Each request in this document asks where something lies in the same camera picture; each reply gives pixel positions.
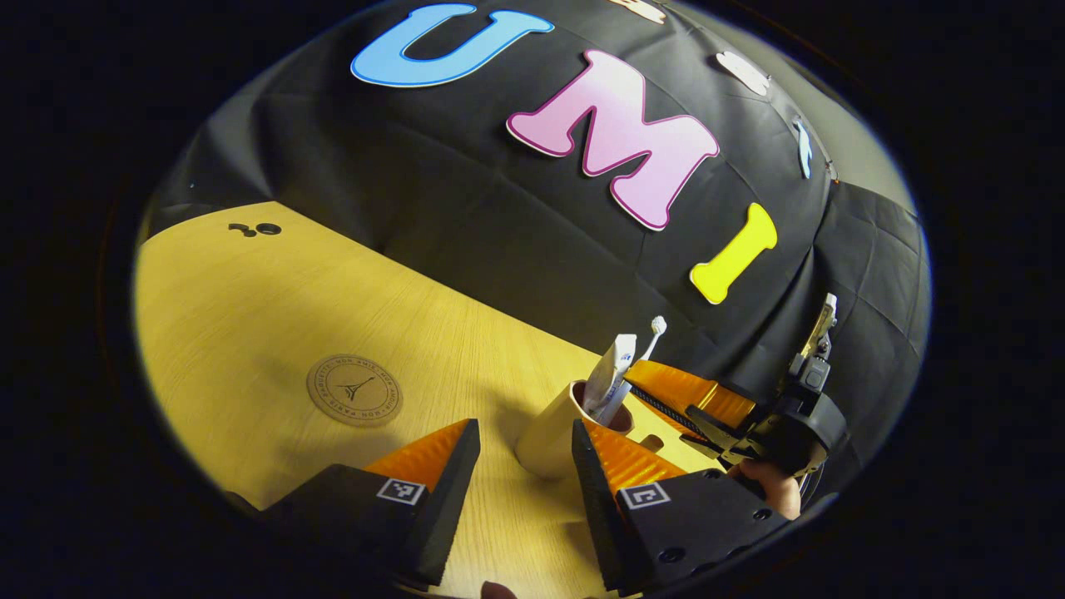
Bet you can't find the black backdrop cloth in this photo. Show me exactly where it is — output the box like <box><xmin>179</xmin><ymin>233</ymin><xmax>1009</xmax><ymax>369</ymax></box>
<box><xmin>137</xmin><ymin>0</ymin><xmax>933</xmax><ymax>500</ymax></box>

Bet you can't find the round wooden coaster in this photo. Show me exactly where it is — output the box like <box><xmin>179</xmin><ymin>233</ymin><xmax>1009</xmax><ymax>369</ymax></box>
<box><xmin>306</xmin><ymin>355</ymin><xmax>404</xmax><ymax>428</ymax></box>

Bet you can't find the white toothbrush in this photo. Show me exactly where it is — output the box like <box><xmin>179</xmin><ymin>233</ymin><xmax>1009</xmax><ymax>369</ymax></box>
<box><xmin>612</xmin><ymin>315</ymin><xmax>668</xmax><ymax>417</ymax></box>

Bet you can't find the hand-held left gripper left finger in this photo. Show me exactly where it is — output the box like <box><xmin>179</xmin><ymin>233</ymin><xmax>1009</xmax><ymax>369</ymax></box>
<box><xmin>254</xmin><ymin>418</ymin><xmax>482</xmax><ymax>590</ymax></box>

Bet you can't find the wooden desktop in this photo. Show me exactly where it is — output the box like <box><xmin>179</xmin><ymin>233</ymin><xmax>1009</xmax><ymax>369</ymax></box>
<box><xmin>133</xmin><ymin>201</ymin><xmax>725</xmax><ymax>599</ymax></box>

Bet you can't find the white toothpaste tube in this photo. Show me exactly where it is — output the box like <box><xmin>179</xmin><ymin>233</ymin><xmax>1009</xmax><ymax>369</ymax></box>
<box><xmin>582</xmin><ymin>334</ymin><xmax>638</xmax><ymax>421</ymax></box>

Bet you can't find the beige cup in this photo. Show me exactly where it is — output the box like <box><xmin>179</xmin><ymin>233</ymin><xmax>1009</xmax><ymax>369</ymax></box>
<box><xmin>514</xmin><ymin>379</ymin><xmax>666</xmax><ymax>480</ymax></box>

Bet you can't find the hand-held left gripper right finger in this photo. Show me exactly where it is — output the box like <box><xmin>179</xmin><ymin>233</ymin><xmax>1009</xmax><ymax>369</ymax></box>
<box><xmin>571</xmin><ymin>418</ymin><xmax>791</xmax><ymax>595</ymax></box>

